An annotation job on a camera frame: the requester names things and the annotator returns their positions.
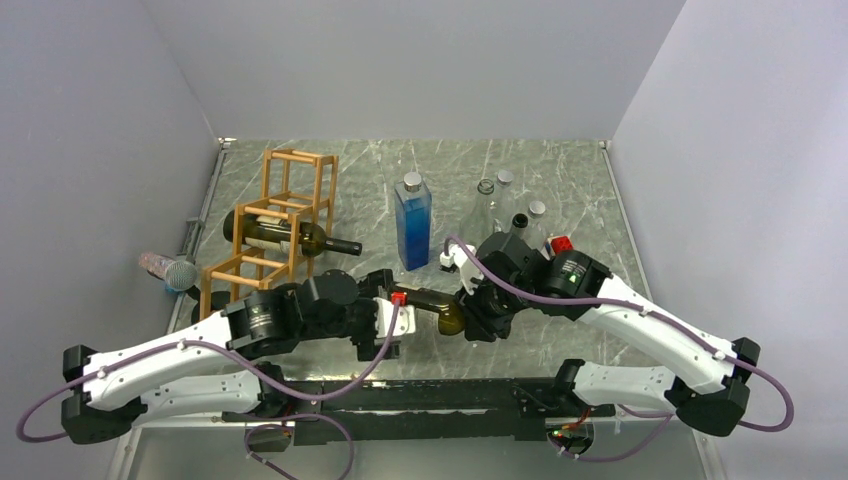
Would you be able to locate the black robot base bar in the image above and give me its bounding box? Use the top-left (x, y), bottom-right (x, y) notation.
top-left (221, 377), bottom-right (617, 446)

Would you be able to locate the green wine bottle gold neck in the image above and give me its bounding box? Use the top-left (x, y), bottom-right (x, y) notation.
top-left (509, 213), bottom-right (529, 237)

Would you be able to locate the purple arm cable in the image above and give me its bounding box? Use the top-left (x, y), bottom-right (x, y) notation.
top-left (15, 298), bottom-right (405, 480)
top-left (443, 235), bottom-right (795, 465)

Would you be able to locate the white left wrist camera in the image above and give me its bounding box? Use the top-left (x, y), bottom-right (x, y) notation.
top-left (373, 292), bottom-right (417, 339)

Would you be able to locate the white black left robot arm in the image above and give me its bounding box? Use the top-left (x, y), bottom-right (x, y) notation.
top-left (61, 269), bottom-right (416, 445)

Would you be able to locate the dark green wine bottle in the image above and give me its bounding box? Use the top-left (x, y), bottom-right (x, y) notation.
top-left (240, 213), bottom-right (363, 258)

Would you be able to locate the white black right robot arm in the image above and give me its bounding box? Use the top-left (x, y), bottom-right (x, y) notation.
top-left (440, 232), bottom-right (760, 437)

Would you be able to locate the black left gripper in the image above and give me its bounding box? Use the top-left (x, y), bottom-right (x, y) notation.
top-left (301, 270), bottom-right (401, 359)

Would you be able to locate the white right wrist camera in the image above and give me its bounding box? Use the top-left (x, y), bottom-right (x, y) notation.
top-left (439, 244), bottom-right (485, 295)

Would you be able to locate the grey microphone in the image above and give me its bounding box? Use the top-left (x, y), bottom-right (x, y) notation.
top-left (138, 252), bottom-right (198, 292)

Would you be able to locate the wooden wine rack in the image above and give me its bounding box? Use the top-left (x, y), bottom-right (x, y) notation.
top-left (197, 148), bottom-right (339, 319)

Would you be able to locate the small clear bottle silver cap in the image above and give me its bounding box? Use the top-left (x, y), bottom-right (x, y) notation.
top-left (525, 200), bottom-right (550, 258)

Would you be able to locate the clear glass bottle open top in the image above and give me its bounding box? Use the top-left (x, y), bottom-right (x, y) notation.
top-left (459, 178), bottom-right (496, 248)

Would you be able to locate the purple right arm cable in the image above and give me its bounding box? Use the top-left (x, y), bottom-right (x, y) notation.
top-left (443, 235), bottom-right (795, 465)

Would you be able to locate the aluminium table edge rail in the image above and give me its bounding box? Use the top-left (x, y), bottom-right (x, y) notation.
top-left (162, 137), bottom-right (236, 326)

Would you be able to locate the blue square glass bottle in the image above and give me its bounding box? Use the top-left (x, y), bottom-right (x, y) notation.
top-left (394, 171), bottom-right (432, 271)

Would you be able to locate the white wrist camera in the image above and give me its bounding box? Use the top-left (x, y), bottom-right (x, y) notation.
top-left (439, 244), bottom-right (485, 295)
top-left (373, 292), bottom-right (417, 339)

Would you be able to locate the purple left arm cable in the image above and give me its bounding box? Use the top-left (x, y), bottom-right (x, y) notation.
top-left (15, 298), bottom-right (405, 480)

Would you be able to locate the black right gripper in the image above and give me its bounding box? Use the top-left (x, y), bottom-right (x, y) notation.
top-left (453, 268), bottom-right (534, 342)

